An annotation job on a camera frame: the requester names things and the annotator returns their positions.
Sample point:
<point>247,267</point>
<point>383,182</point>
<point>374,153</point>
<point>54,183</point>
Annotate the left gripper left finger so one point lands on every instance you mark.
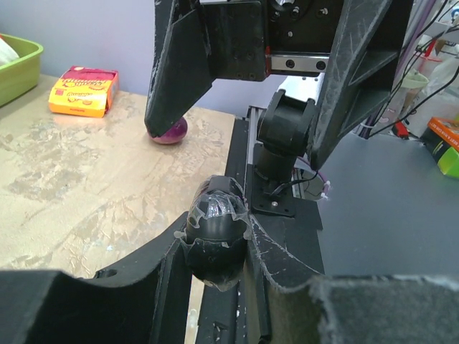
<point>142,298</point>

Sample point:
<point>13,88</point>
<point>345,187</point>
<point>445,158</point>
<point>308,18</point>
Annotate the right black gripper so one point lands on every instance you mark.
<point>250,40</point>

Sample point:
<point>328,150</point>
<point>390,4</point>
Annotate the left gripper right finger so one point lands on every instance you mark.
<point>340,308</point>

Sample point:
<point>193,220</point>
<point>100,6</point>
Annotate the black earbud charging case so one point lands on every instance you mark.
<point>215,235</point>

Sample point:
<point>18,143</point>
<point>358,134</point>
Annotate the purple onion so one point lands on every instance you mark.
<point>174,135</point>

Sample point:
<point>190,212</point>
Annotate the orange green box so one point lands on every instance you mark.
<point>441,140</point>

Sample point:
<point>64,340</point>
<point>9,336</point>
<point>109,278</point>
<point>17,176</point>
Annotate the orange pink snack box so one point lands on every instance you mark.
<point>84,91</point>

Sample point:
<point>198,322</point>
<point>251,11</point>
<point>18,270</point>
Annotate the green plastic basket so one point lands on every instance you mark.
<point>22,74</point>

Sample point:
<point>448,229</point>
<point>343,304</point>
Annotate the long napa cabbage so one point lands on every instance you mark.
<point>7,53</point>

